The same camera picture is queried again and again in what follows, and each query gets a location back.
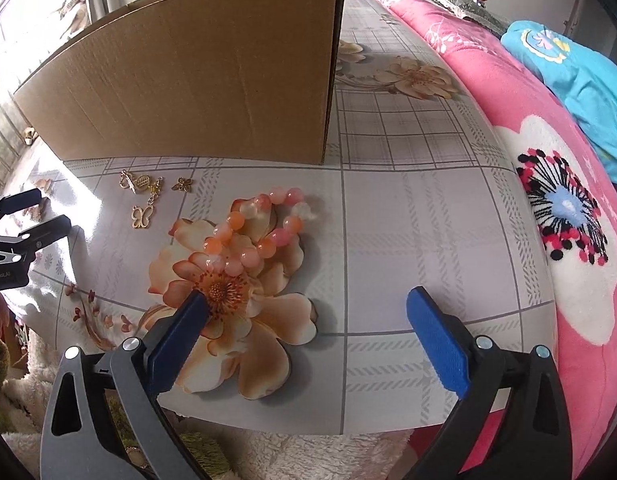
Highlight floral plaid table mat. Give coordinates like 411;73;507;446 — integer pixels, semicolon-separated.
6;0;555;434

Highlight gold butterfly chain jewelry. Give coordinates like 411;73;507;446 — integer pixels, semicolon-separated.
118;169;164;230

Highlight brown cardboard box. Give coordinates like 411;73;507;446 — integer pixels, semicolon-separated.
14;0;344;164

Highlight blue garment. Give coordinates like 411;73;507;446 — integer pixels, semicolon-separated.
500;21;617;186

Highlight pink floral blanket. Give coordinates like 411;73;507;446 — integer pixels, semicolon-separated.
377;0;617;476

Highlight small gold butterfly charm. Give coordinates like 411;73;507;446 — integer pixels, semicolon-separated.
172;177;194;193

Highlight white fluffy rug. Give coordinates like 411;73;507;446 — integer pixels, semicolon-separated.
0;334;417;479

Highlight pink orange bead bracelet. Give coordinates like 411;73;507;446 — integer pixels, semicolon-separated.
202;186;319;276

